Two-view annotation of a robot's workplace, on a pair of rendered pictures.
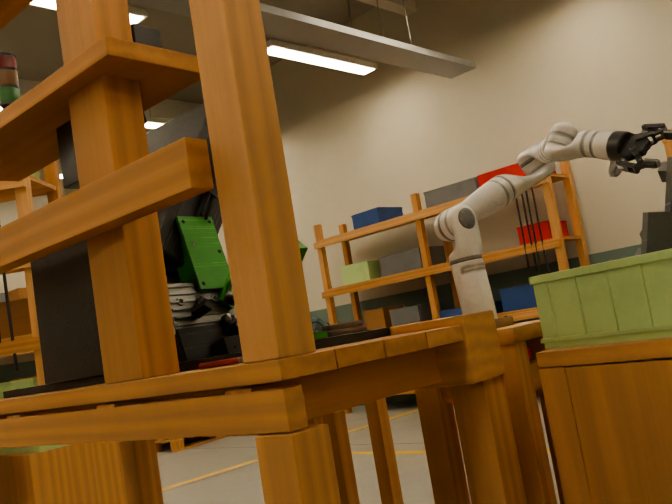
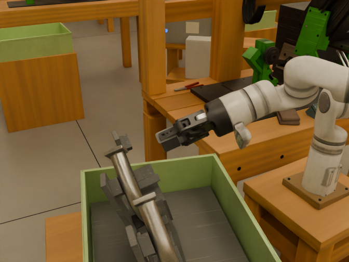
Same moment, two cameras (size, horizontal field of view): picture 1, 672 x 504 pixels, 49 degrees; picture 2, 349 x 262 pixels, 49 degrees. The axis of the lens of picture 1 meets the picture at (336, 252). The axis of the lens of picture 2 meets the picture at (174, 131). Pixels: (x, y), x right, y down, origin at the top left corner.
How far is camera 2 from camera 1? 2.55 m
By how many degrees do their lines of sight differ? 112
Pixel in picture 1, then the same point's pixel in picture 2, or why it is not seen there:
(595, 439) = not seen: hidden behind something
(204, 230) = (318, 19)
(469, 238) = (318, 119)
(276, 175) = (144, 28)
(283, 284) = (143, 68)
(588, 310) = (171, 184)
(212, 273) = (304, 47)
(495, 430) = not seen: hidden behind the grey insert
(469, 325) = (201, 144)
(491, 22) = not seen: outside the picture
